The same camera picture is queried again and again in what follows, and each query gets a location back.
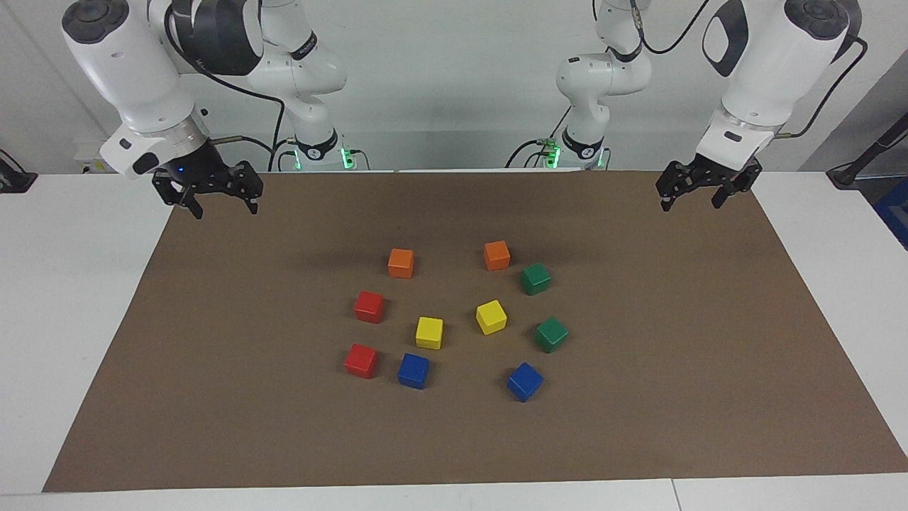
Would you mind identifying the green wooden cube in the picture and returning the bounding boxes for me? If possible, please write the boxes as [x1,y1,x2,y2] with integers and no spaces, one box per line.
[520,263,553,297]
[534,317,570,354]

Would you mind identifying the red wooden cube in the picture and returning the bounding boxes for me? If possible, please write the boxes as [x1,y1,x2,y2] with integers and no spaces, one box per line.
[344,344,379,380]
[354,290,385,324]

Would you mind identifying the black stand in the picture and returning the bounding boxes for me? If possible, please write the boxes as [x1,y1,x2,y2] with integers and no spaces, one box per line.
[826,112,908,189]

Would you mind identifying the brown table mat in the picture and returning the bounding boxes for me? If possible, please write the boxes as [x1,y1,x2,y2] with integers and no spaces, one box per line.
[41,169,908,493]

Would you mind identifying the blue object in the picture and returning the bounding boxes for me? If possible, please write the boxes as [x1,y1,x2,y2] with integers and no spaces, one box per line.
[874,176,908,251]

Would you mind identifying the black device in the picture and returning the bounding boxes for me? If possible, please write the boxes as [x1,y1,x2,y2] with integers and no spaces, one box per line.
[0,149,38,194]

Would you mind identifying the yellow wooden cube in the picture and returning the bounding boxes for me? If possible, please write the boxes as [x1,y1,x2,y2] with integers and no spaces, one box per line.
[415,317,444,351]
[475,300,508,336]

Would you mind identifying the blue wooden cube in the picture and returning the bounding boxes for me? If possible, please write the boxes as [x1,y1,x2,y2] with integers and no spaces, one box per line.
[397,353,431,390]
[506,362,545,403]

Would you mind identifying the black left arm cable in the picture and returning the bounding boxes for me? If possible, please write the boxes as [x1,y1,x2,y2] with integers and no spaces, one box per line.
[773,34,870,140]

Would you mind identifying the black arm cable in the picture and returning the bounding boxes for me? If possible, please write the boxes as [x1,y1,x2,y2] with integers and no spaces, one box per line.
[773,34,870,140]
[163,0,288,173]

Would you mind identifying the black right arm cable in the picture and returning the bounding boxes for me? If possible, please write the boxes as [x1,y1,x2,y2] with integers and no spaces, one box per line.
[163,0,288,173]

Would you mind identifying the white wall socket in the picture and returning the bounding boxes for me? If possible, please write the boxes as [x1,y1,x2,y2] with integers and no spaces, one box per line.
[73,141,109,175]

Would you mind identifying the black looping cable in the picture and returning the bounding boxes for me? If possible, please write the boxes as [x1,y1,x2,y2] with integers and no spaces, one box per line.
[628,0,712,56]

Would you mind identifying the black base cables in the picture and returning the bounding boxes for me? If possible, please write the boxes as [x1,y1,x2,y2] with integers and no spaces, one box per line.
[505,105,572,170]

